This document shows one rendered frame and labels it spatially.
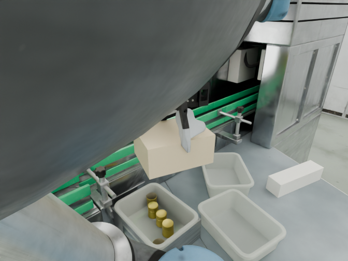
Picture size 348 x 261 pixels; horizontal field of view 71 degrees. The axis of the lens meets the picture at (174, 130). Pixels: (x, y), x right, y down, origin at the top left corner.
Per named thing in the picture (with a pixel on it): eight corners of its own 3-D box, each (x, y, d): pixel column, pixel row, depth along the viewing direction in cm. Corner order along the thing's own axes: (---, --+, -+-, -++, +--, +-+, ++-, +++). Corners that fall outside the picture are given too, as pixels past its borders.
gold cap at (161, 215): (169, 223, 77) (169, 213, 75) (161, 229, 75) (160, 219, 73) (161, 217, 79) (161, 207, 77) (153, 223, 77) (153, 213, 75)
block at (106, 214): (99, 203, 79) (96, 186, 76) (114, 220, 72) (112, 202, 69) (89, 209, 77) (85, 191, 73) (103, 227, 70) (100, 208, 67)
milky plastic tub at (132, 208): (155, 199, 89) (154, 179, 85) (201, 236, 75) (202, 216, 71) (113, 224, 79) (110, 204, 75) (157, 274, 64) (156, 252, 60)
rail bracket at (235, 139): (218, 142, 120) (222, 99, 110) (248, 155, 109) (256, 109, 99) (212, 145, 118) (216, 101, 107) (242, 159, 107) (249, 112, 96)
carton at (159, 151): (213, 162, 58) (215, 134, 55) (149, 179, 52) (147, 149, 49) (190, 140, 68) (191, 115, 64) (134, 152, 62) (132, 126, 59)
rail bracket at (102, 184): (93, 184, 77) (87, 150, 71) (122, 213, 66) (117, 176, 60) (84, 188, 75) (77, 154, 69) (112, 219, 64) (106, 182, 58)
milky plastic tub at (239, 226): (231, 204, 89) (234, 186, 85) (284, 251, 72) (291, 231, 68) (192, 225, 81) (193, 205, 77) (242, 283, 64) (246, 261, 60)
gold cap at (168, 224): (176, 233, 74) (176, 222, 72) (167, 240, 72) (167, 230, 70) (168, 226, 76) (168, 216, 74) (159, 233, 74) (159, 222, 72)
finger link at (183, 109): (192, 127, 48) (183, 85, 49) (185, 128, 48) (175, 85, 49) (184, 130, 53) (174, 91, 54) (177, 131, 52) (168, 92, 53)
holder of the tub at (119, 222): (146, 192, 93) (145, 176, 89) (200, 237, 75) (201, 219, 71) (105, 216, 82) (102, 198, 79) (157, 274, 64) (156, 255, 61)
